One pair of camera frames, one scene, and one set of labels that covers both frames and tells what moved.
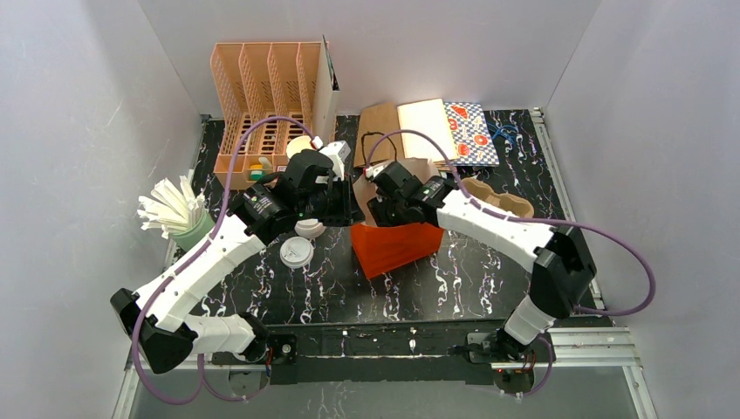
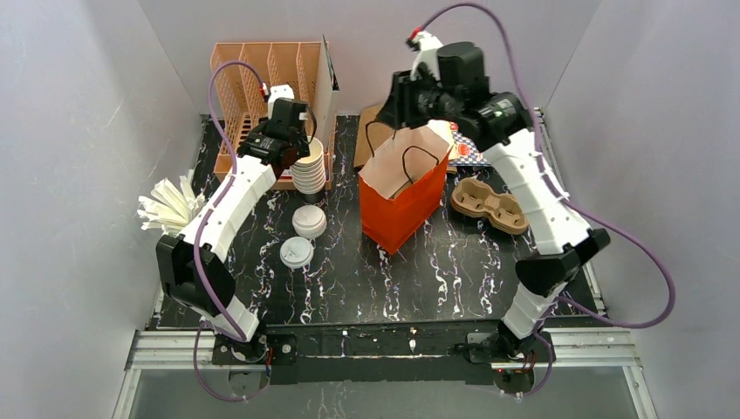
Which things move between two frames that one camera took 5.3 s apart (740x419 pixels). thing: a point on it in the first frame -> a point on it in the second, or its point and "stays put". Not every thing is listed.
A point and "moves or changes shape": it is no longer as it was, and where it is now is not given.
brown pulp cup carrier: [513, 205] stays put
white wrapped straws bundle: [168, 209] stays put
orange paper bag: [381, 249] moves or changes shape
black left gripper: [336, 199] -> [292, 149]
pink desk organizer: [252, 81] stays put
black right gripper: [385, 207] -> [396, 105]
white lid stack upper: [309, 228] stays put
